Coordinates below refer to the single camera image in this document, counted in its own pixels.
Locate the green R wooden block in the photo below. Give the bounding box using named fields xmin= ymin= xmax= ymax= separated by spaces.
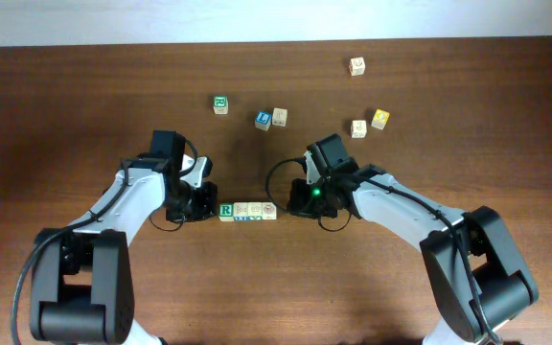
xmin=218 ymin=203 xmax=234 ymax=222

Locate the wooden block blue side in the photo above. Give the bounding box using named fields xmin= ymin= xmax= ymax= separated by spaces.
xmin=233 ymin=202 xmax=249 ymax=221

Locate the wooden block red drawing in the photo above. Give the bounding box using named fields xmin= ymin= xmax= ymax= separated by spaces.
xmin=262 ymin=202 xmax=277 ymax=220

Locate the plain wooden block front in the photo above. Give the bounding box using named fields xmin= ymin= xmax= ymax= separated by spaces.
xmin=248 ymin=202 xmax=263 ymax=220

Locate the plain wooden block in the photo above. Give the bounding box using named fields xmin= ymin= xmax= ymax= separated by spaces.
xmin=351 ymin=120 xmax=367 ymax=139
xmin=248 ymin=202 xmax=263 ymax=220
xmin=272 ymin=107 xmax=288 ymax=127

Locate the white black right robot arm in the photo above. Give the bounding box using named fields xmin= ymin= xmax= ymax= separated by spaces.
xmin=287 ymin=158 xmax=539 ymax=344

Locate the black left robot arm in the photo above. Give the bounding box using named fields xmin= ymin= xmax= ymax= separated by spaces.
xmin=14 ymin=154 xmax=217 ymax=344

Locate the plain wooden block right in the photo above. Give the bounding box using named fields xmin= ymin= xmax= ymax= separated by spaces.
xmin=351 ymin=120 xmax=367 ymax=139

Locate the plain wooden block centre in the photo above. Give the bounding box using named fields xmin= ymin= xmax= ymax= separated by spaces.
xmin=272 ymin=107 xmax=288 ymax=127

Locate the green R block far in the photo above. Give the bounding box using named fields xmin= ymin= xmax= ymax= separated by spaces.
xmin=213 ymin=96 xmax=229 ymax=115

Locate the blue L wooden block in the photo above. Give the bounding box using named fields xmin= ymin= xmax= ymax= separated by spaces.
xmin=254 ymin=111 xmax=272 ymax=131

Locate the yellow wooden block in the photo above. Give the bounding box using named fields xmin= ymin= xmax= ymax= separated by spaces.
xmin=371 ymin=109 xmax=390 ymax=130

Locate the wooden block red side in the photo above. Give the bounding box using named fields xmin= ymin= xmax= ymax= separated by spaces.
xmin=349 ymin=57 xmax=366 ymax=77

